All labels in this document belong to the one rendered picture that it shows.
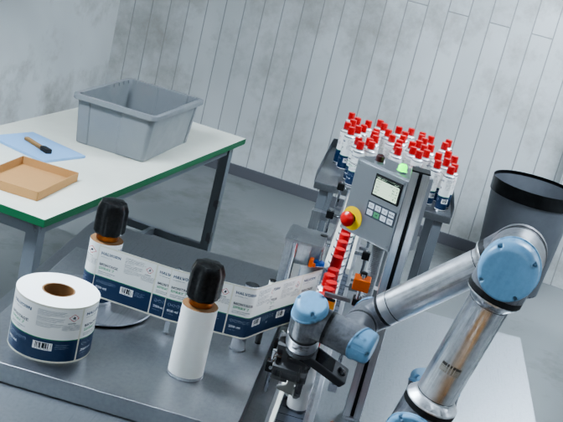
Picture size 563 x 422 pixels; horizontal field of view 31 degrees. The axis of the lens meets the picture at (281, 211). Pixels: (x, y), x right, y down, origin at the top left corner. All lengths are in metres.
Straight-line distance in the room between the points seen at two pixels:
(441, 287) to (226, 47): 5.34
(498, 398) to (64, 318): 1.28
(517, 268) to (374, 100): 5.15
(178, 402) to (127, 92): 2.78
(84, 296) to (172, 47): 5.19
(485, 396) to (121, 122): 2.14
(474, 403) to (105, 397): 1.08
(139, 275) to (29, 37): 4.24
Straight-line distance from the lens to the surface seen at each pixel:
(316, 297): 2.18
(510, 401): 3.03
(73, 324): 2.45
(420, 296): 2.23
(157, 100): 4.96
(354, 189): 2.51
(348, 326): 2.17
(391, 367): 2.99
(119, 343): 2.63
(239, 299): 2.66
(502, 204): 6.37
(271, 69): 7.29
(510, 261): 2.00
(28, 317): 2.46
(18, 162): 4.10
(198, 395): 2.46
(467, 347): 2.09
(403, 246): 2.46
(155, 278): 2.68
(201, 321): 2.44
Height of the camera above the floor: 2.05
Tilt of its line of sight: 17 degrees down
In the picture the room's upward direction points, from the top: 14 degrees clockwise
